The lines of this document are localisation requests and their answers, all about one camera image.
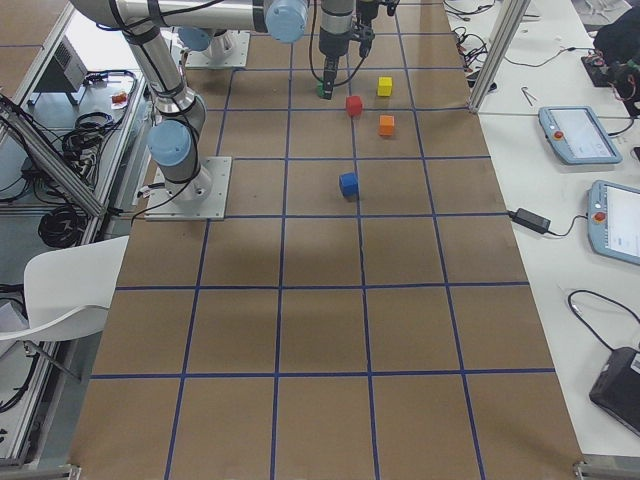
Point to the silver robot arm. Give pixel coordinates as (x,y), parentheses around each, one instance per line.
(210,37)
(173,143)

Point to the black laptop device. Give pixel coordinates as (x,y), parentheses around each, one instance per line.
(616,390)

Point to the orange wooden block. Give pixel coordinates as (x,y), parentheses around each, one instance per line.
(386,125)

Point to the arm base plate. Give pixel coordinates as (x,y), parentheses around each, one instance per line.
(226,51)
(204,198)

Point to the far blue teach pendant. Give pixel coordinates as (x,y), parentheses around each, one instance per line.
(576,135)

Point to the red wooden block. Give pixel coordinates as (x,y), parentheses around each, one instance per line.
(354,105)

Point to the red snack packet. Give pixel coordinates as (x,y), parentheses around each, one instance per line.
(119,100)

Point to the near blue teach pendant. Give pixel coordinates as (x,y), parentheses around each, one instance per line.
(613,221)

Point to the aluminium frame post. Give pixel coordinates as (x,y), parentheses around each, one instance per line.
(509,18)

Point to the white chair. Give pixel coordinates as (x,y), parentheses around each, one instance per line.
(68,292)

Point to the black power adapter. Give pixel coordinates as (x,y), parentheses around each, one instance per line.
(530,220)

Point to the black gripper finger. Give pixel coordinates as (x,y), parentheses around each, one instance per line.
(329,77)

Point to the blue teach pendant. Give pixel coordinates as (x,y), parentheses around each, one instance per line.
(613,221)
(576,135)

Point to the allen key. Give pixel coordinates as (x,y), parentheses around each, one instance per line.
(528,96)

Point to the blue wooden block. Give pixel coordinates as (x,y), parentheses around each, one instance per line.
(349,185)

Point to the yellow wooden block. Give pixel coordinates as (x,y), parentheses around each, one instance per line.
(385,86)

